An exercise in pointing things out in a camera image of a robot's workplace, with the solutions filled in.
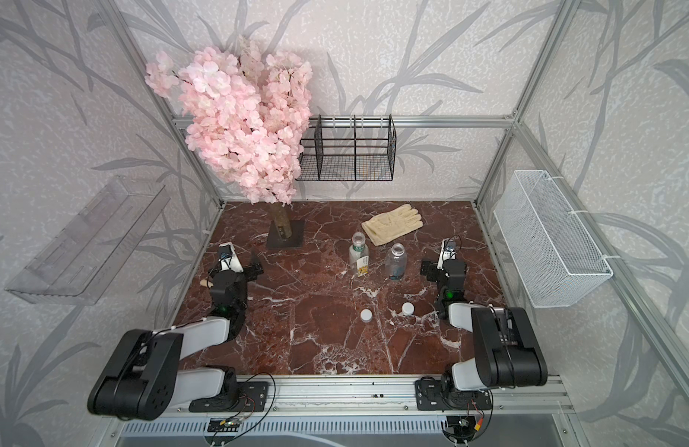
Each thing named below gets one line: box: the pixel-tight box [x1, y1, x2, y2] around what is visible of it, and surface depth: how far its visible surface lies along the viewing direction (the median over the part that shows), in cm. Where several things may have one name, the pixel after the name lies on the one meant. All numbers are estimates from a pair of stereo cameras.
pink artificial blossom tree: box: [144, 38, 314, 248], surface depth 67 cm
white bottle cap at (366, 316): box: [360, 308, 373, 324], surface depth 90 cm
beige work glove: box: [361, 203, 424, 247], surface depth 114 cm
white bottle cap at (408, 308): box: [401, 301, 415, 316], surface depth 91 cm
